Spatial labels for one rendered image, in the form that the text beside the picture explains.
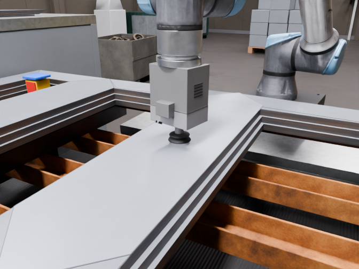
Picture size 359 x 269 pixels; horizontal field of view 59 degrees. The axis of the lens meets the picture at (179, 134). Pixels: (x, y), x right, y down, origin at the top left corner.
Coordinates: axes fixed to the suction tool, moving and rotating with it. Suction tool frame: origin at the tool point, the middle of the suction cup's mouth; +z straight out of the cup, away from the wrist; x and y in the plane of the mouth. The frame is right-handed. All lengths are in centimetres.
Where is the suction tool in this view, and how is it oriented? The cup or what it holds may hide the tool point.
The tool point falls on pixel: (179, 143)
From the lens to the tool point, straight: 59.5
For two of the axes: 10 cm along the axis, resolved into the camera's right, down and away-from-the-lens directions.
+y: 7.8, 2.4, -5.8
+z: 0.0, 9.2, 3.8
